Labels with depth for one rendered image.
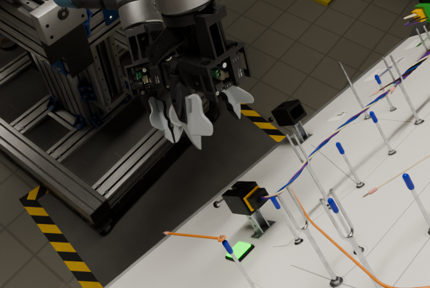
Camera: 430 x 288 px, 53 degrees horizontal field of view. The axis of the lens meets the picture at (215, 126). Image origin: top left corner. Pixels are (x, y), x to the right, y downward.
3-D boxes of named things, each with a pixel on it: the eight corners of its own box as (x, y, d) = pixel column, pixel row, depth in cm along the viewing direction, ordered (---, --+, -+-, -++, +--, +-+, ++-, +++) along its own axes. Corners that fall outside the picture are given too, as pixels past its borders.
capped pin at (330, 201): (356, 256, 56) (326, 203, 54) (352, 251, 58) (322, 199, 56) (366, 251, 56) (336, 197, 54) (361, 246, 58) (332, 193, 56)
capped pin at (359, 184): (364, 187, 70) (340, 143, 69) (355, 189, 71) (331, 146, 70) (365, 182, 72) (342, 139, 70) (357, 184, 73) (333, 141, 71)
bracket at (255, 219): (267, 221, 78) (254, 198, 77) (276, 222, 76) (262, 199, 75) (251, 237, 76) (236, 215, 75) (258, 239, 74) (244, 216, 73)
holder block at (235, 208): (247, 198, 78) (237, 180, 78) (267, 200, 74) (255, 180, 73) (232, 214, 76) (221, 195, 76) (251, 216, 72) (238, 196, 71)
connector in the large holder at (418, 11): (437, 18, 101) (429, 2, 100) (425, 25, 101) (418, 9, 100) (427, 18, 106) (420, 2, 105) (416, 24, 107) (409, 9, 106)
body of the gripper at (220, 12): (216, 108, 57) (191, 22, 50) (176, 94, 63) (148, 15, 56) (254, 79, 61) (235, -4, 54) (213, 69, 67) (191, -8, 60)
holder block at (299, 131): (287, 136, 114) (269, 104, 112) (318, 134, 103) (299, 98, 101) (275, 146, 112) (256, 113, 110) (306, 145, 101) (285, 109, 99)
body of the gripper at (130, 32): (130, 100, 75) (113, 32, 75) (149, 98, 84) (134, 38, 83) (171, 89, 74) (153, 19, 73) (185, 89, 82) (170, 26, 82)
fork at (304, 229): (336, 290, 53) (281, 196, 50) (326, 286, 54) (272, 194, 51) (347, 278, 54) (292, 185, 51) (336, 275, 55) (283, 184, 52)
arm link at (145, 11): (128, 15, 84) (167, 3, 82) (134, 39, 84) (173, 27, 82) (111, 8, 76) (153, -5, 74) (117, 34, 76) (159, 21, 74)
